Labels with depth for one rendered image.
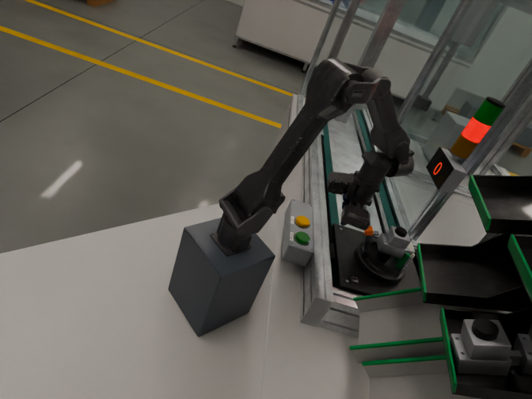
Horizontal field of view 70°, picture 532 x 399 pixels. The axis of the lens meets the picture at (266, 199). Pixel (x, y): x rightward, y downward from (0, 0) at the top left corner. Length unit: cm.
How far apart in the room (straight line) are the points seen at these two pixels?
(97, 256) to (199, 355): 34
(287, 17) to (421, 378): 532
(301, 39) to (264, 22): 56
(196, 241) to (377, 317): 41
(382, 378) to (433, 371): 9
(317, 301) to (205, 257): 30
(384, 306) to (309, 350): 20
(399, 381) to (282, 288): 38
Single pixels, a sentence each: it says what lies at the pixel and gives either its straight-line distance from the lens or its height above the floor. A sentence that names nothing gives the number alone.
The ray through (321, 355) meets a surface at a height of 86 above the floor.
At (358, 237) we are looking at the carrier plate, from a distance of 112.
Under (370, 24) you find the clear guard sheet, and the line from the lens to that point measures 215.
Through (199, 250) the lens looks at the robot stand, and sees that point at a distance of 75.
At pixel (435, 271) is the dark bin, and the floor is 120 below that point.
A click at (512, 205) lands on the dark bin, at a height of 137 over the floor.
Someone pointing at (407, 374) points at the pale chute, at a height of 104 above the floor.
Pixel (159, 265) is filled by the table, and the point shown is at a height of 86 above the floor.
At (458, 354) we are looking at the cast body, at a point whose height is 122.
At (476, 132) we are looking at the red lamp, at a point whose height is 134.
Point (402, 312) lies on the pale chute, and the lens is 86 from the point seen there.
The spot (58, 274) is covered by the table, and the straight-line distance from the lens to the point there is 95.
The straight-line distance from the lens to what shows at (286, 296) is 101.
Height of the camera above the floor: 159
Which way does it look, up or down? 35 degrees down
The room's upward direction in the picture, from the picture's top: 22 degrees clockwise
